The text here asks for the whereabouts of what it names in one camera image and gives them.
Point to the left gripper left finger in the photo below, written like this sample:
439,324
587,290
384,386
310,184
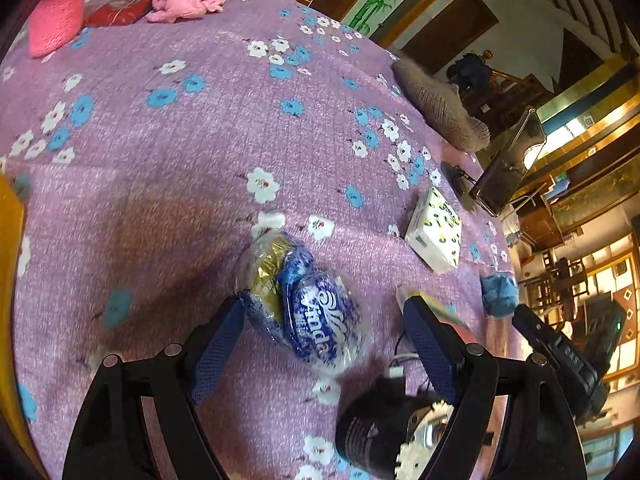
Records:
110,439

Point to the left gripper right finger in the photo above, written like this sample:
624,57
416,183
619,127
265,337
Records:
538,439

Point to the blue fluffy cloth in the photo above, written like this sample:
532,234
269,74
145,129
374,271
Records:
499,294

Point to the white floral tissue pack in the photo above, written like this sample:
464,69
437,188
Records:
434,232

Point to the yellow-rimmed white box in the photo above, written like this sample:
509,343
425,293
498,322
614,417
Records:
19,458

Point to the purple floral tablecloth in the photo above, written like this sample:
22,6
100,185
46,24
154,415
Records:
153,153

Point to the brown knit hat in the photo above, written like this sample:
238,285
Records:
441,107

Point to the pink knit-sleeved bottle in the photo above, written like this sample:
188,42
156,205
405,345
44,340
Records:
52,24

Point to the dark red pouch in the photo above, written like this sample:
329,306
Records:
117,13

